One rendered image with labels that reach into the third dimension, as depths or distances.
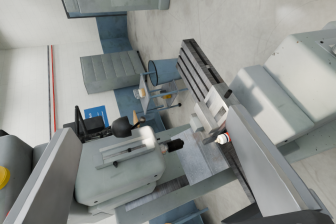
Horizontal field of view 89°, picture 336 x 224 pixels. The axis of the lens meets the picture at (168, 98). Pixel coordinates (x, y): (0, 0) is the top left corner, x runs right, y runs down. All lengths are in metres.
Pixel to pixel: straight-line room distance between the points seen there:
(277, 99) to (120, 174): 0.67
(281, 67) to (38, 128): 5.93
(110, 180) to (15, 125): 5.89
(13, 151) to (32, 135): 5.44
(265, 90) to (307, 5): 1.01
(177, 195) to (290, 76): 0.84
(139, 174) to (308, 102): 0.69
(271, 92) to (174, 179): 0.72
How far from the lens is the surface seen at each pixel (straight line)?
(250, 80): 0.82
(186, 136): 1.19
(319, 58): 0.81
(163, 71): 2.92
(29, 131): 6.20
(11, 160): 0.65
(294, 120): 0.80
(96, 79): 5.74
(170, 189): 1.13
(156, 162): 0.68
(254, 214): 0.83
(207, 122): 0.80
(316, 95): 0.83
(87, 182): 0.68
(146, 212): 1.11
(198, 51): 1.06
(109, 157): 0.65
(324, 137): 1.55
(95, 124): 1.08
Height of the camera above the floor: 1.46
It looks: 19 degrees down
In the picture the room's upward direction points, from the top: 103 degrees counter-clockwise
